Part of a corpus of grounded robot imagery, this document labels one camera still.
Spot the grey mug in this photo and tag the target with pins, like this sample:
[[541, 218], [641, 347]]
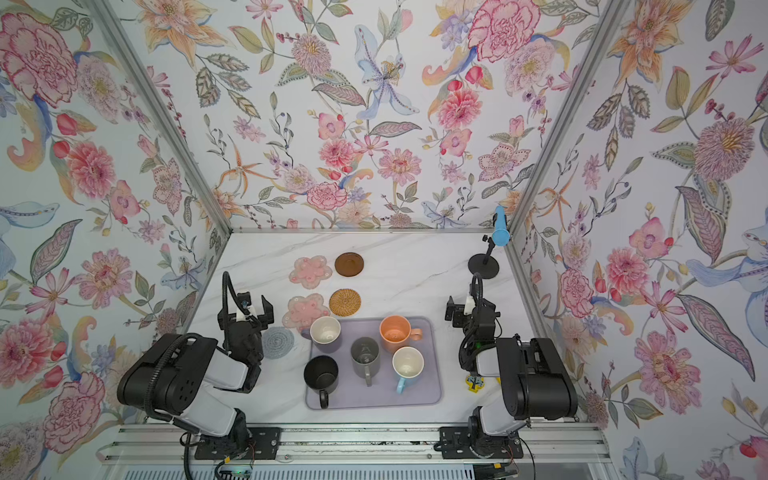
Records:
[[366, 359]]

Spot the grey knitted round coaster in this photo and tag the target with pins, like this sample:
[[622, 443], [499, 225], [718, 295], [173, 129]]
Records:
[[277, 342]]

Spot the pink flower coaster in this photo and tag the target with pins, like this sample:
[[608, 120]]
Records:
[[309, 272], [302, 311]]

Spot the black mug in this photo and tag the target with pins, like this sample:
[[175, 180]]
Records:
[[321, 374]]

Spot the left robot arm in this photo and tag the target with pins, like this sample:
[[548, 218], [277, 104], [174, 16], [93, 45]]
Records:
[[170, 381]]

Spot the orange mug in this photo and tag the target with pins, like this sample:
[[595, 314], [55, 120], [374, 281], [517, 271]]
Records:
[[397, 332]]

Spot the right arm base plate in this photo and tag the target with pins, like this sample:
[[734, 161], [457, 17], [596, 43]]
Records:
[[464, 443]]

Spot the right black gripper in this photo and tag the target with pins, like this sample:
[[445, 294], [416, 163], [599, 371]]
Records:
[[459, 311]]

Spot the lavender tray mat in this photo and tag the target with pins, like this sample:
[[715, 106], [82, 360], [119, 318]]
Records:
[[380, 385]]

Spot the brown wooden coaster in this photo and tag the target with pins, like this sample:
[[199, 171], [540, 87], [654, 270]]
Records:
[[349, 264]]

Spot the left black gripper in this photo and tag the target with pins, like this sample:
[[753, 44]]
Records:
[[262, 320]]

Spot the yellow blue sticker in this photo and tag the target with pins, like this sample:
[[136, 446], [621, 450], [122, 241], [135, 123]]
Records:
[[474, 383]]

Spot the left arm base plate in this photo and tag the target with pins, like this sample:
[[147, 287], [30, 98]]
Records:
[[261, 443]]

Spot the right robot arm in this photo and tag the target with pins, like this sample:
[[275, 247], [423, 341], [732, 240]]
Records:
[[534, 383]]

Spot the blue microphone on stand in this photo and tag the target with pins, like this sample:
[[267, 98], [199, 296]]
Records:
[[484, 264]]

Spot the woven rattan coaster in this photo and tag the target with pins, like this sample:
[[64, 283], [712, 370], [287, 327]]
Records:
[[345, 302]]

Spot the light blue mug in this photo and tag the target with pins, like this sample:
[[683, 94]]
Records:
[[408, 363]]

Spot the purple mug white inside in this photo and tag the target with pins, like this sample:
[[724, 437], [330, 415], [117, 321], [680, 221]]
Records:
[[325, 334]]

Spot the aluminium front rail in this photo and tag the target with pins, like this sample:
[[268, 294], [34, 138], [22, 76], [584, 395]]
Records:
[[382, 443]]

